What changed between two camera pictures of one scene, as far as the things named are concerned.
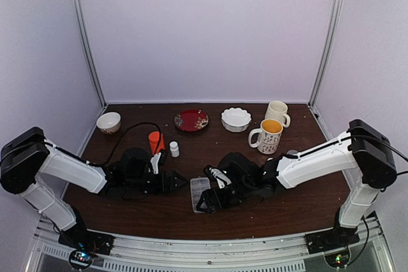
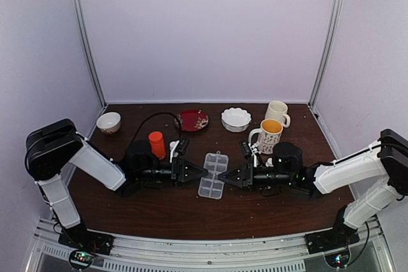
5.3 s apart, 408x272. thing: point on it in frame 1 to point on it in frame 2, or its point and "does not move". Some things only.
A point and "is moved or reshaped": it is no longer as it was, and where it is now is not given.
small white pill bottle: (174, 148) does not move
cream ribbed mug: (277, 109) does not move
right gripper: (220, 202) to (245, 176)
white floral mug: (269, 136) does not move
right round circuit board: (338, 260) does not move
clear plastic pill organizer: (197, 185) is moved or reshaped
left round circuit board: (80, 259) does not move
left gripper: (163, 189) to (179, 169)
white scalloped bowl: (235, 120) does not move
